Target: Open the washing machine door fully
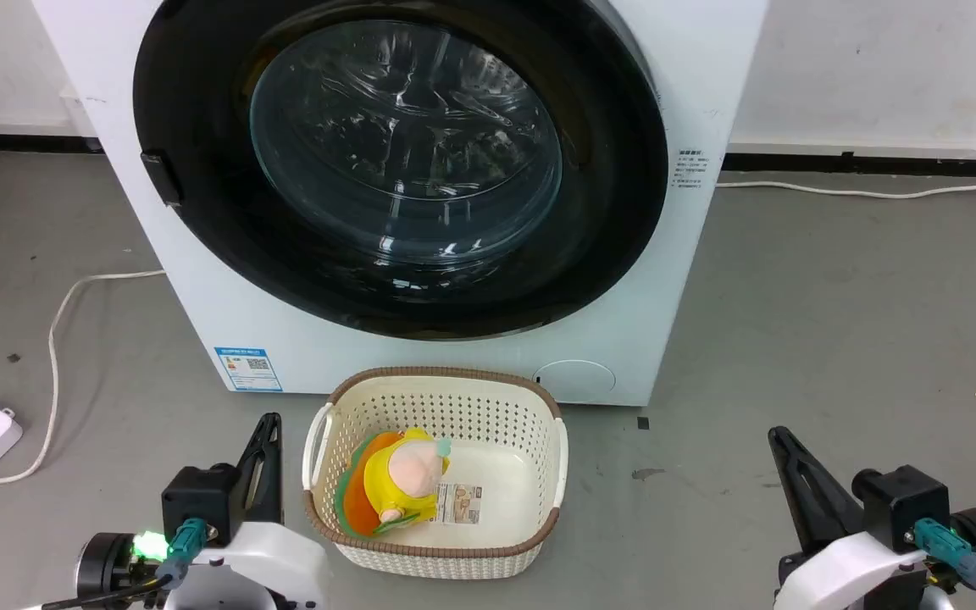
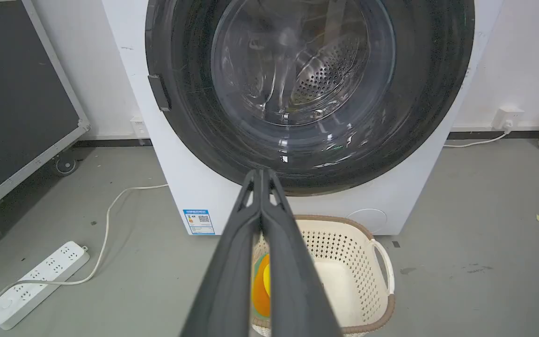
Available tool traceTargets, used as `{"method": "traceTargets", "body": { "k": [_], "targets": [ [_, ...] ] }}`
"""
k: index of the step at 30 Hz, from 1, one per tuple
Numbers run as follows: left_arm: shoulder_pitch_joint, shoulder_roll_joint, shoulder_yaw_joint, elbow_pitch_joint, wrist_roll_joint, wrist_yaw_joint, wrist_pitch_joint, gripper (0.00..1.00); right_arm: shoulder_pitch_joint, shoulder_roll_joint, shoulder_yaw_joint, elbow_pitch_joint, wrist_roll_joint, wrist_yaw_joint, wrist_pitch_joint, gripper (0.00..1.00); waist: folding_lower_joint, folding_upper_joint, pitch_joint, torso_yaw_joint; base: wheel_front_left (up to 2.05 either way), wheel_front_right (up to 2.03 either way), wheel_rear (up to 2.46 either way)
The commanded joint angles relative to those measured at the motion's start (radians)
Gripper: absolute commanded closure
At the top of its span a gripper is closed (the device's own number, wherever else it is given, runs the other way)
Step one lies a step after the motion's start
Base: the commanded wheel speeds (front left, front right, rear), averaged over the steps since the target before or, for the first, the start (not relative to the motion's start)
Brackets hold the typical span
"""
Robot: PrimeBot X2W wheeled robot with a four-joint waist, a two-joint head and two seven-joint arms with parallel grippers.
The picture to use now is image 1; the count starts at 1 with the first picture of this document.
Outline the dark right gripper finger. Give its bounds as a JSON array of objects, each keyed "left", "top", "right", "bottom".
[
  {"left": 779, "top": 428, "right": 868, "bottom": 543},
  {"left": 767, "top": 426, "right": 836, "bottom": 555}
]

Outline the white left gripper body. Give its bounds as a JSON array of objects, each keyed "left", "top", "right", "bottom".
[{"left": 75, "top": 521, "right": 330, "bottom": 610}]

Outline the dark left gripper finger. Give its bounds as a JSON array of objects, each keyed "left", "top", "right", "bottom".
[
  {"left": 247, "top": 415, "right": 284, "bottom": 524},
  {"left": 232, "top": 413, "right": 277, "bottom": 523}
]

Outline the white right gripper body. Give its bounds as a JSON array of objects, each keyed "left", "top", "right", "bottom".
[{"left": 776, "top": 507, "right": 976, "bottom": 610}]

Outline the round black glass washer door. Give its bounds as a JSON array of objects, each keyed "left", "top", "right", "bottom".
[{"left": 133, "top": 0, "right": 669, "bottom": 341}]

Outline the white front-load washing machine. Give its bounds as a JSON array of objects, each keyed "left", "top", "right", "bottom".
[{"left": 30, "top": 0, "right": 770, "bottom": 408}]

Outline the blue energy label sticker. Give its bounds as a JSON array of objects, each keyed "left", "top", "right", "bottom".
[{"left": 214, "top": 346, "right": 284, "bottom": 393}]

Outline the yellow plush doll toy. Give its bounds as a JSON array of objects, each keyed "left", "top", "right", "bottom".
[{"left": 334, "top": 428, "right": 453, "bottom": 538}]

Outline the white printed doll tag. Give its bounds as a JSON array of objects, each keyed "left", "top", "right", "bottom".
[{"left": 435, "top": 482, "right": 485, "bottom": 525}]

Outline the cream perforated laundry basket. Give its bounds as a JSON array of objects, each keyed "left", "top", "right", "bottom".
[{"left": 302, "top": 366, "right": 569, "bottom": 581}]

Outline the round white filter cover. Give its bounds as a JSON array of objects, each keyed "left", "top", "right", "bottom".
[{"left": 533, "top": 359, "right": 618, "bottom": 405}]

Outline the small white text sticker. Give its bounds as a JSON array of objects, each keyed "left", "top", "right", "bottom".
[{"left": 673, "top": 149, "right": 708, "bottom": 191}]

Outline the teal plug black left cable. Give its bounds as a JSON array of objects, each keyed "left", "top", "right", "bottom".
[{"left": 39, "top": 518, "right": 210, "bottom": 610}]

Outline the teal plug black cable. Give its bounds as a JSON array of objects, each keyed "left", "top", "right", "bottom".
[
  {"left": 910, "top": 518, "right": 976, "bottom": 610},
  {"left": 39, "top": 518, "right": 210, "bottom": 610}
]

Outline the teal plug black right cable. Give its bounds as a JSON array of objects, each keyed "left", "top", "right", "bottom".
[{"left": 910, "top": 518, "right": 976, "bottom": 610}]

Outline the white power cable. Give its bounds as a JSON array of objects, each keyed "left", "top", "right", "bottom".
[
  {"left": 0, "top": 269, "right": 167, "bottom": 486},
  {"left": 715, "top": 166, "right": 976, "bottom": 201}
]

